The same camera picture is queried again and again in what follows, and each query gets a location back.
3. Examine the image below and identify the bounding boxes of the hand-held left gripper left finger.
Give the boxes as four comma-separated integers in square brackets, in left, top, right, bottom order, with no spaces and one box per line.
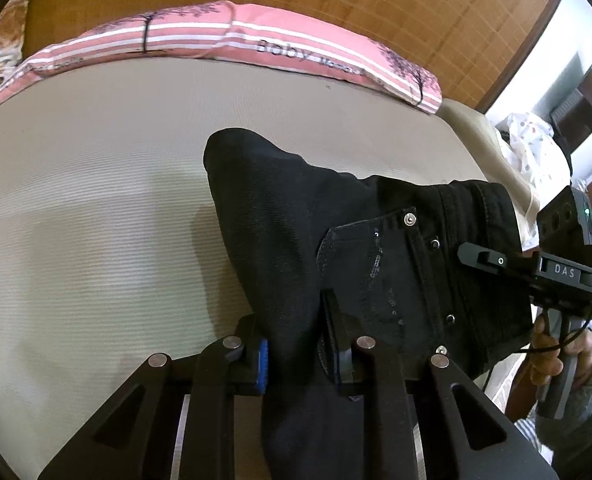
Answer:
[38,313,270,480]

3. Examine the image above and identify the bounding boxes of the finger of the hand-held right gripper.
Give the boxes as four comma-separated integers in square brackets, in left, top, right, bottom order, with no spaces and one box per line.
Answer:
[456,241,540,282]

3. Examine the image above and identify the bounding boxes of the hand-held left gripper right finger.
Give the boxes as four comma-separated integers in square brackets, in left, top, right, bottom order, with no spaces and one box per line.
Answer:
[320,289,561,480]

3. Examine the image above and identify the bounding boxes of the black pants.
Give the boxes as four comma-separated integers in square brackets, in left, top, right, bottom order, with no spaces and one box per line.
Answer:
[203,127,535,480]

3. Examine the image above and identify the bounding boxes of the person's right forearm grey sleeve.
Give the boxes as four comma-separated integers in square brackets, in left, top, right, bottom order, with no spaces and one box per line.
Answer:
[535,332,592,463]

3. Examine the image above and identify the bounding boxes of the person's right hand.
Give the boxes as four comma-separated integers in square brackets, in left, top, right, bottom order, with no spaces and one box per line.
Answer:
[506,316,592,421]

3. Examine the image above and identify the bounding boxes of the white dotted cloth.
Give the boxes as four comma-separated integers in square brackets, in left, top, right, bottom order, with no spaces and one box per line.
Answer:
[497,111,573,213]

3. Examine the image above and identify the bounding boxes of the dark box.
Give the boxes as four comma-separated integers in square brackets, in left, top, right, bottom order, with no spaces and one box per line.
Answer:
[548,57,592,137]

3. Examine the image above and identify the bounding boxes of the grey striped shirt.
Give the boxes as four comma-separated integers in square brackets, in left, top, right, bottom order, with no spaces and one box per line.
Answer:
[513,415,558,467]

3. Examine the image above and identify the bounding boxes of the beige woven bed mat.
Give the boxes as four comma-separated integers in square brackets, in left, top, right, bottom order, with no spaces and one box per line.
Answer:
[0,54,494,480]

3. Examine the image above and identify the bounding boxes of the pink striped pillow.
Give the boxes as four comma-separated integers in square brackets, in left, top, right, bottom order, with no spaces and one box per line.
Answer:
[0,2,443,115]

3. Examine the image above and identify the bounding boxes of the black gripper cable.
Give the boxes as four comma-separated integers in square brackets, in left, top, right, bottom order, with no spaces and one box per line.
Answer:
[480,297,592,393]

